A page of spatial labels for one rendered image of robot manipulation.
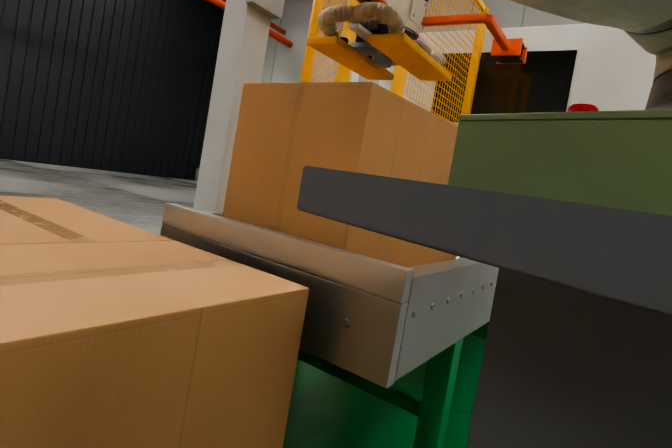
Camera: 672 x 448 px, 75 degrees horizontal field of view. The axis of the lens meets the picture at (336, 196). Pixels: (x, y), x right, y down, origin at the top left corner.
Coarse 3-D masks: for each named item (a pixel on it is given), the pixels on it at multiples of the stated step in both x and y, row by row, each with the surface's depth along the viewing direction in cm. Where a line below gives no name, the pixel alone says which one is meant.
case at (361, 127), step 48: (288, 96) 101; (336, 96) 93; (384, 96) 91; (240, 144) 111; (288, 144) 100; (336, 144) 92; (384, 144) 94; (432, 144) 112; (240, 192) 109; (288, 192) 99; (336, 240) 90; (384, 240) 100
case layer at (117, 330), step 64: (0, 256) 66; (64, 256) 72; (128, 256) 79; (192, 256) 87; (0, 320) 45; (64, 320) 47; (128, 320) 50; (192, 320) 58; (256, 320) 68; (0, 384) 41; (64, 384) 45; (128, 384) 52; (192, 384) 60; (256, 384) 71
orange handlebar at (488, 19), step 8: (360, 0) 112; (376, 0) 111; (384, 0) 113; (432, 16) 119; (440, 16) 118; (448, 16) 117; (456, 16) 115; (464, 16) 114; (472, 16) 113; (480, 16) 112; (488, 16) 112; (424, 24) 121; (432, 24) 120; (440, 24) 119; (448, 24) 118; (456, 24) 117; (488, 24) 113; (496, 24) 115; (496, 32) 118; (496, 40) 123; (504, 40) 124; (504, 48) 128
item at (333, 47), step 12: (336, 36) 112; (324, 48) 118; (336, 48) 116; (348, 48) 116; (336, 60) 127; (348, 60) 125; (360, 60) 123; (372, 60) 127; (360, 72) 137; (372, 72) 134; (384, 72) 134
